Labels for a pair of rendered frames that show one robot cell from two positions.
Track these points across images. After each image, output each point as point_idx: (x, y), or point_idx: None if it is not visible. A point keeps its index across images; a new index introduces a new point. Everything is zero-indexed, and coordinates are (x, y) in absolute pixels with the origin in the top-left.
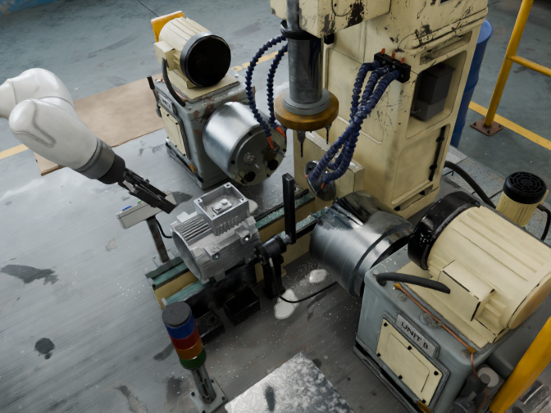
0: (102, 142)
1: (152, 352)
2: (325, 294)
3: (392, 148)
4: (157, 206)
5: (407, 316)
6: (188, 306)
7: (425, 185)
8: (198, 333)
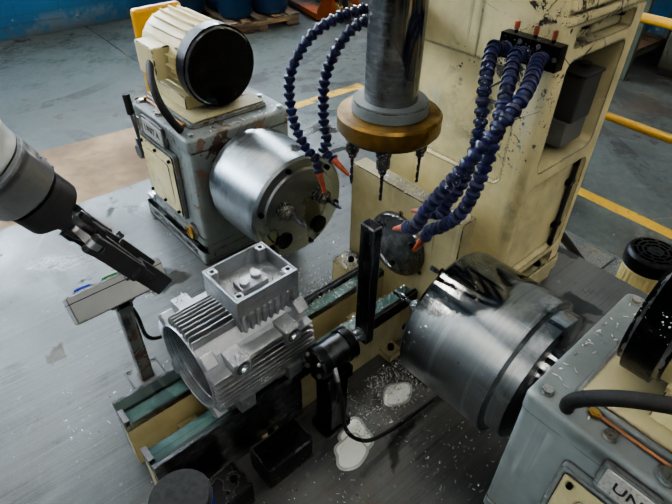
0: (28, 146)
1: None
2: (413, 424)
3: (517, 188)
4: (138, 278)
5: (628, 473)
6: (205, 480)
7: (544, 251)
8: None
